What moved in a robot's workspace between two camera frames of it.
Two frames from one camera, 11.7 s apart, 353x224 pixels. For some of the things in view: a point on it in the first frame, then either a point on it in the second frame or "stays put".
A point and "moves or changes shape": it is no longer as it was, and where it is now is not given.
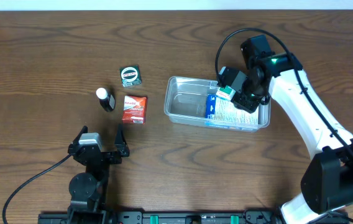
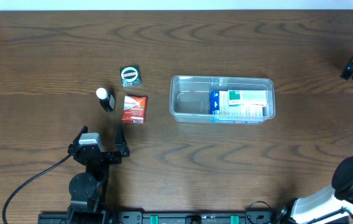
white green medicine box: (227, 93) moves or changes shape
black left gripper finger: (75, 142) stays put
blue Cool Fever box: (222, 113) moves or changes shape
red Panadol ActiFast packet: (135, 109) stays put
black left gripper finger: (120, 142) stays put
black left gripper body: (109, 159) stays put
